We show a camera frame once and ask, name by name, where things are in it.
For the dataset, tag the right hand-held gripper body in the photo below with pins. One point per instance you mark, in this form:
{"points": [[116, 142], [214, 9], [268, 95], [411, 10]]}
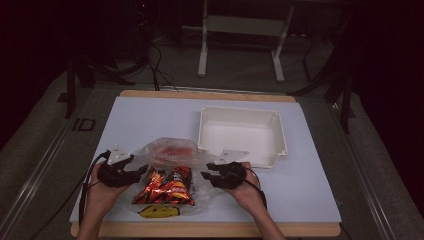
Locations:
{"points": [[231, 176]]}

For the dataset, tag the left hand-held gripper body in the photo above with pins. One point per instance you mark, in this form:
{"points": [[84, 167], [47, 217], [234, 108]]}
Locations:
{"points": [[113, 178]]}

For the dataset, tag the orange red chip packet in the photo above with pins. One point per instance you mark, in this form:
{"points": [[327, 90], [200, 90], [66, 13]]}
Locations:
{"points": [[166, 190]]}

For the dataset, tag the clear plastic bag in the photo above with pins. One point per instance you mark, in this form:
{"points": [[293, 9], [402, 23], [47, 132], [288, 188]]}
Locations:
{"points": [[173, 150]]}

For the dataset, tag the red snack packet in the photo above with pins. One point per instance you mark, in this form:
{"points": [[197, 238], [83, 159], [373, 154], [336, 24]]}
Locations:
{"points": [[176, 151]]}

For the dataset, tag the white plastic bin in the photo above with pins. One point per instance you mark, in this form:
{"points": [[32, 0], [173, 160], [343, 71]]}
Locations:
{"points": [[241, 133]]}

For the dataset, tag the yellow snack packet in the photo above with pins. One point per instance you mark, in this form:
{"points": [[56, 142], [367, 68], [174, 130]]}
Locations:
{"points": [[158, 211]]}

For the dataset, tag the person's left hand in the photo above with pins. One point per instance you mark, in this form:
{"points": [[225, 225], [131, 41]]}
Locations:
{"points": [[101, 196]]}

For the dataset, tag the person's right hand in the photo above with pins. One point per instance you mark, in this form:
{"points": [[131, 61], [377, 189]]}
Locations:
{"points": [[248, 195]]}

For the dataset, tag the white table mat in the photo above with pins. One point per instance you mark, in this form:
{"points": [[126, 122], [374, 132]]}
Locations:
{"points": [[150, 120]]}

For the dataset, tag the wooden table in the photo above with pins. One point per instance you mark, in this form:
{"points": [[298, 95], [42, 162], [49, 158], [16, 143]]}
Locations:
{"points": [[206, 230]]}

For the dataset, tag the black metal stand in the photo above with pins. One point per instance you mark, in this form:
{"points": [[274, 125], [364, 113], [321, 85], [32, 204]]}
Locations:
{"points": [[70, 90], [346, 106]]}

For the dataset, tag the white metal stand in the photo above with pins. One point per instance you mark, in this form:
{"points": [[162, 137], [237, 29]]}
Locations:
{"points": [[243, 26]]}

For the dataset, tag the metal floor rail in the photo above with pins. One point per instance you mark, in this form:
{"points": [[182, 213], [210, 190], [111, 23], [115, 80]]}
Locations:
{"points": [[363, 173], [36, 176]]}

